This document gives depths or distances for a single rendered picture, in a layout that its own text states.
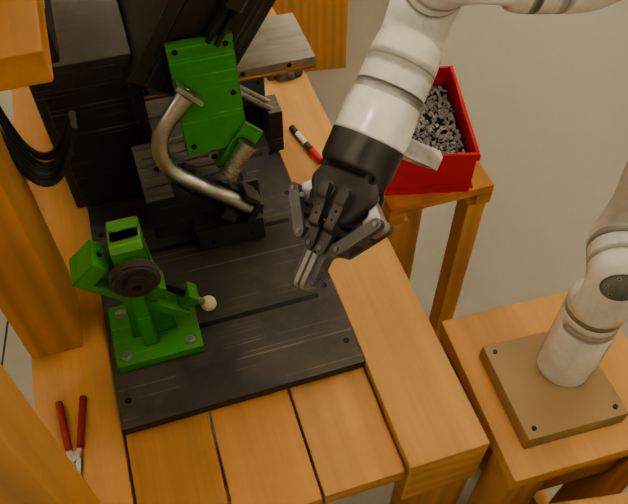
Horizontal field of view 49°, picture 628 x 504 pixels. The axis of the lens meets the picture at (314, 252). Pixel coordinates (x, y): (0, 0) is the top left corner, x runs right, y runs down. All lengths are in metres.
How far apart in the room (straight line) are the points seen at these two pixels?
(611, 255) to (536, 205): 1.75
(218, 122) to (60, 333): 0.46
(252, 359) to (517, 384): 0.46
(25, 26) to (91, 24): 0.56
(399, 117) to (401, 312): 0.66
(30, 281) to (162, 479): 0.37
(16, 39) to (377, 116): 0.38
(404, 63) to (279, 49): 0.78
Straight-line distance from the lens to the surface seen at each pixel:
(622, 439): 1.31
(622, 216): 1.05
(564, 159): 2.99
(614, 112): 3.29
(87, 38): 1.32
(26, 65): 0.78
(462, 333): 1.33
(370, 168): 0.65
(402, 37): 0.67
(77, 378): 1.28
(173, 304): 1.19
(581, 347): 1.17
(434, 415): 1.18
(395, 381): 1.20
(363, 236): 0.65
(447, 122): 1.66
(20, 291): 1.17
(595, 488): 1.55
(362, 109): 0.66
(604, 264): 1.03
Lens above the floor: 1.95
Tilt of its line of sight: 52 degrees down
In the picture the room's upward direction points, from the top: straight up
